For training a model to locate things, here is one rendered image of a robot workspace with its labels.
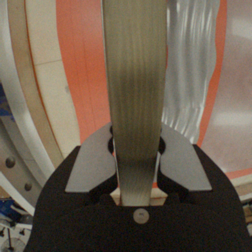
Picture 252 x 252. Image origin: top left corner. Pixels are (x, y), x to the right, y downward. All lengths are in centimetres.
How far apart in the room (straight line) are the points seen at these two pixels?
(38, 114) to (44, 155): 7
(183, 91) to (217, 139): 13
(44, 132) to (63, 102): 6
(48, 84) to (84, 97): 6
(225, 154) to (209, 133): 8
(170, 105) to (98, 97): 10
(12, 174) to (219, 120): 37
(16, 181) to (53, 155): 9
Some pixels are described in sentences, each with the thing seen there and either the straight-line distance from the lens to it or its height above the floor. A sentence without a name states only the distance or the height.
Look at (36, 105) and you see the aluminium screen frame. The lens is 21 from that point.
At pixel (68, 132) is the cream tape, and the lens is 22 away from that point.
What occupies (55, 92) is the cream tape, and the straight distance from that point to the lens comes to 20.
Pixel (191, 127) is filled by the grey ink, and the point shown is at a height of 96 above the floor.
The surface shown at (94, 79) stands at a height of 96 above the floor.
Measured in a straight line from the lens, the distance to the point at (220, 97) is 22.
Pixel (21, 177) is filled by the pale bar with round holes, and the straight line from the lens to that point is 29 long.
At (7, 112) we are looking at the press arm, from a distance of 37.
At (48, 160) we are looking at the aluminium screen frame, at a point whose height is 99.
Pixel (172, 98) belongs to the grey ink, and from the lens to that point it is 17.
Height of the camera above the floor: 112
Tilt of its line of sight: 61 degrees down
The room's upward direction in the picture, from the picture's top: 176 degrees counter-clockwise
